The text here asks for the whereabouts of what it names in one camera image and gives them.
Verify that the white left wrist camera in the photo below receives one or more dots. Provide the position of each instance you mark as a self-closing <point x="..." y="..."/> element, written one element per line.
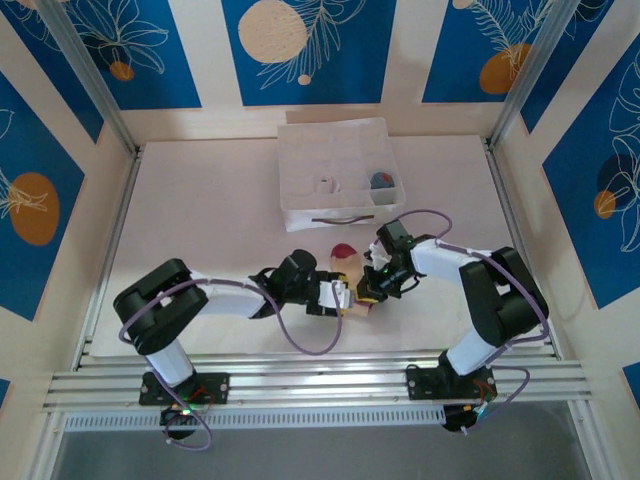
<point x="332" y="295"/>

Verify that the beige sock with maroon toe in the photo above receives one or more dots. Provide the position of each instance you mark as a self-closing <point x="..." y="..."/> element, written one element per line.
<point x="350" y="267"/>

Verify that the grey sock with green toe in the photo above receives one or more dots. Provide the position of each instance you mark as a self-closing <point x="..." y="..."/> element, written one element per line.
<point x="382" y="180"/>

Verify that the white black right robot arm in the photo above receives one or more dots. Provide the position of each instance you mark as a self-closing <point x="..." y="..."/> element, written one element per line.
<point x="440" y="260"/>

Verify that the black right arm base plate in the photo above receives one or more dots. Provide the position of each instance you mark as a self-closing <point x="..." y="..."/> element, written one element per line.
<point x="417" y="385"/>

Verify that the white sock with black stripes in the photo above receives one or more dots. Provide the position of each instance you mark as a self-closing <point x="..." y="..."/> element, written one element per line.
<point x="327" y="185"/>

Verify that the aluminium side rail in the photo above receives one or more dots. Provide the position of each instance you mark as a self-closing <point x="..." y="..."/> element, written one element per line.
<point x="507" y="200"/>
<point x="124" y="200"/>

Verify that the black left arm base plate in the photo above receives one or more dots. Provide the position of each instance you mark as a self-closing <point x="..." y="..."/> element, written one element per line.
<point x="220" y="385"/>

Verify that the aluminium mounting rail beam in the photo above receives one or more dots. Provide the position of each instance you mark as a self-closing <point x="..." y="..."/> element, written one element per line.
<point x="320" y="382"/>

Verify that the aluminium frame post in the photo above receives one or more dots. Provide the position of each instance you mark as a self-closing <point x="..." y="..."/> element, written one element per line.
<point x="85" y="65"/>
<point x="532" y="65"/>

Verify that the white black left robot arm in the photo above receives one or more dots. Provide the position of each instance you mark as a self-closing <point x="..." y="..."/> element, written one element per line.
<point x="225" y="300"/>

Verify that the black controller box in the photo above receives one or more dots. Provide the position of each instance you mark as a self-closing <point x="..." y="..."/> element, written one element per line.
<point x="177" y="417"/>
<point x="455" y="417"/>

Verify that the white fabric organizer box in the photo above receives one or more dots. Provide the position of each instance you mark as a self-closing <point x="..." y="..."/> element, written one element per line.
<point x="325" y="150"/>

